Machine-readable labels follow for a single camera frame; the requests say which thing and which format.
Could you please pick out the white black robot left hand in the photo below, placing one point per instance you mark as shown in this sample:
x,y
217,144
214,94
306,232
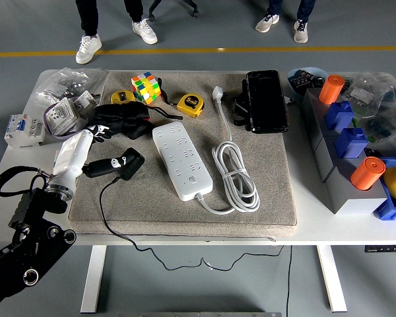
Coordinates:
x,y
74,152

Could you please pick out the black plug adapter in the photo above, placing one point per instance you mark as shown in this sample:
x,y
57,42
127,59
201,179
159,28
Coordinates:
x,y
133,163

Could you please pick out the white power strip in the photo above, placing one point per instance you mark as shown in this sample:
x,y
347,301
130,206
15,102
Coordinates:
x,y
181,158

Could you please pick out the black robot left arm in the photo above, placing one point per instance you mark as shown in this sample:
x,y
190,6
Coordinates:
x,y
29,231

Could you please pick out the large white socket panel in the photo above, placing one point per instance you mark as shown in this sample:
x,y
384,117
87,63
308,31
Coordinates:
x,y
61,115

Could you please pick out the small white socket panel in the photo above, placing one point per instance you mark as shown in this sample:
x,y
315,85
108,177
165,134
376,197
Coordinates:
x,y
82,102

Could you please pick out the white circuit breaker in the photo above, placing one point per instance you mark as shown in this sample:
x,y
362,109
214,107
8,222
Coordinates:
x,y
23,130

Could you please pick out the black cloth pouch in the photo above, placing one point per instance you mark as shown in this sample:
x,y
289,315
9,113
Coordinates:
x,y
125,115

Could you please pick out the black table control panel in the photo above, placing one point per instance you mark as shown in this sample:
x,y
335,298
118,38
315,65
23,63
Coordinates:
x,y
382,249

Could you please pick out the clear bag of metal parts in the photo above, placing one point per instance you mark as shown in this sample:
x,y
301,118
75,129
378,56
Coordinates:
x,y
69,84

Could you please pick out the yellow tape measure black face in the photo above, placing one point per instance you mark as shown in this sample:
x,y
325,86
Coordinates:
x,y
122,96

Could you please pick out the white table leg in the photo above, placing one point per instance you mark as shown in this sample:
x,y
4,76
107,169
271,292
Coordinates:
x,y
331,280
94,280

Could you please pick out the large multicolour puzzle cube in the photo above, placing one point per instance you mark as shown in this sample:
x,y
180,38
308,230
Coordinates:
x,y
145,87

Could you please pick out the grey-brown mat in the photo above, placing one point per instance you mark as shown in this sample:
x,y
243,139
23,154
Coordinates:
x,y
151,211

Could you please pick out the blue plastic bin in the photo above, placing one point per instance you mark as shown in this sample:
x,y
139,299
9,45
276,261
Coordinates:
x,y
386,209

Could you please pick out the yellow tape measure red label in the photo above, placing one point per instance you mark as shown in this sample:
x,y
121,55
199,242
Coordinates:
x,y
189,104

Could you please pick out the grey block holder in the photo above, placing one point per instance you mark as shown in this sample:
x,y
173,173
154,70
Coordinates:
x,y
346,198

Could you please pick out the person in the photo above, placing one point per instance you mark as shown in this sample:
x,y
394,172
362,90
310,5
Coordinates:
x,y
89,16
300,31

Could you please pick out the orange cylinder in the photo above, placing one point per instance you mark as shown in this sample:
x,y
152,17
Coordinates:
x,y
368,173
331,89

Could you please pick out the black device holder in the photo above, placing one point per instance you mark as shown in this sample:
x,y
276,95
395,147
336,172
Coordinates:
x,y
241,109

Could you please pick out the blue plastic block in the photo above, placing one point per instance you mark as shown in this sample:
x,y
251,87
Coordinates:
x,y
339,115
351,143

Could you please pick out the green plastic piece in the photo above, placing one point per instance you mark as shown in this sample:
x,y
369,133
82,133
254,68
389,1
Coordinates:
x,y
354,123
371,137

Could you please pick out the clear plastic parts bag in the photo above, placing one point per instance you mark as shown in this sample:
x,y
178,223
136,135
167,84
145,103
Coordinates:
x,y
366,92
389,125

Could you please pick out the black office chair base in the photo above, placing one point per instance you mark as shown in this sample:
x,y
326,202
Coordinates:
x,y
195,13

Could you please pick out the glossy black flat device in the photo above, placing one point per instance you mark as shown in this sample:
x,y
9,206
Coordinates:
x,y
267,102

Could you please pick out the light blue bowl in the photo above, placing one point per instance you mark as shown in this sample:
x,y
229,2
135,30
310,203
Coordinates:
x,y
293,89

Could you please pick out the black packets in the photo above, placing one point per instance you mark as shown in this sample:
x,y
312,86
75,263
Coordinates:
x,y
303,81

